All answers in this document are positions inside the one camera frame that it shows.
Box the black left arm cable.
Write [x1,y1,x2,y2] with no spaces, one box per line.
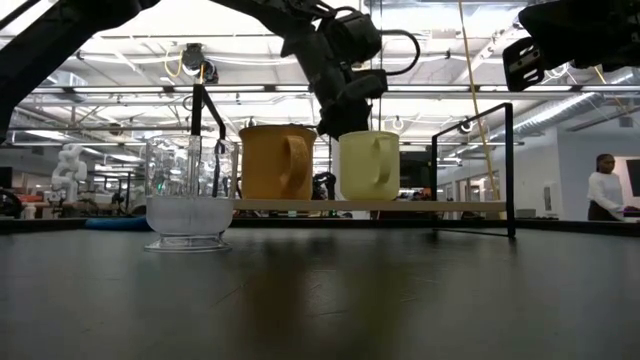
[380,28,422,77]

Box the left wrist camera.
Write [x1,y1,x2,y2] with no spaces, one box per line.
[323,10,384,67]

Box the person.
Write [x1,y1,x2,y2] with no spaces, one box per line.
[586,153,640,223]

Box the yellow hanging cable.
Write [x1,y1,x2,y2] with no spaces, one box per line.
[457,0,502,202]

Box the blue cloth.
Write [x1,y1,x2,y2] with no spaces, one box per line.
[84,215,152,233]

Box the black monitor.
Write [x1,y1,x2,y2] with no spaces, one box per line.
[399,150,434,191]

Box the clear glass cup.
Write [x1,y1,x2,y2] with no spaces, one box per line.
[143,133,241,254]

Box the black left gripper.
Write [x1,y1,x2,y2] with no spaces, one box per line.
[293,18,390,142]

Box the pale yellow mug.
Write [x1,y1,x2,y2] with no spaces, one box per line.
[338,130,402,203]

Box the orange-brown ceramic mug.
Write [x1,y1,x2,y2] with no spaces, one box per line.
[238,124,319,202]

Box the black metal shelf frame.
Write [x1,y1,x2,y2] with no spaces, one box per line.
[189,83,517,240]

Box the ceiling-mounted overhead camera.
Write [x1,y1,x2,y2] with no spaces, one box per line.
[180,42,221,86]

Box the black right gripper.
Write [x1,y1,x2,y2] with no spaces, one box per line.
[501,0,609,93]

